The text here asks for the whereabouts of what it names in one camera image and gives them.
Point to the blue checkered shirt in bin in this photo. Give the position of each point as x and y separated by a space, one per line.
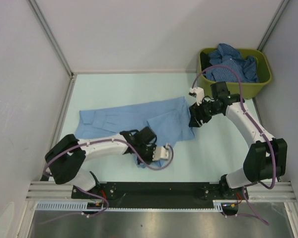
232 63

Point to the aluminium frame post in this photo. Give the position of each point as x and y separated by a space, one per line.
38 13
273 24

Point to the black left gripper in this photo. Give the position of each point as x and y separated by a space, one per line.
149 159

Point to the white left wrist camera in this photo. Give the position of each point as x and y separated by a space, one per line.
161 153

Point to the white slotted cable duct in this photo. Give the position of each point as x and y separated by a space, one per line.
81 206

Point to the aluminium frame post right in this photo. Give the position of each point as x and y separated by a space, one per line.
273 24

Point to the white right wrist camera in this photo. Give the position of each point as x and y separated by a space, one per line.
198 94

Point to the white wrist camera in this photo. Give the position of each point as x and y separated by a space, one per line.
198 94
161 153

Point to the aluminium front rail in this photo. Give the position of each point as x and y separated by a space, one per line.
47 190

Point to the aluminium frame post left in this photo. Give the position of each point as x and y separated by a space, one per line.
38 13

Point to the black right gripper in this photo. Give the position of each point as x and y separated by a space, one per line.
195 110

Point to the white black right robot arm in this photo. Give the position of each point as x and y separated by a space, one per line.
267 155

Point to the green plastic bin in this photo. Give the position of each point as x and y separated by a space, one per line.
248 90

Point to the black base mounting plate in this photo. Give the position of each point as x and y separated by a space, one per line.
166 194

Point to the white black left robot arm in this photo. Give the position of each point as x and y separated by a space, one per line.
66 158

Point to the light blue long sleeve shirt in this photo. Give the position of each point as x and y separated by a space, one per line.
168 119

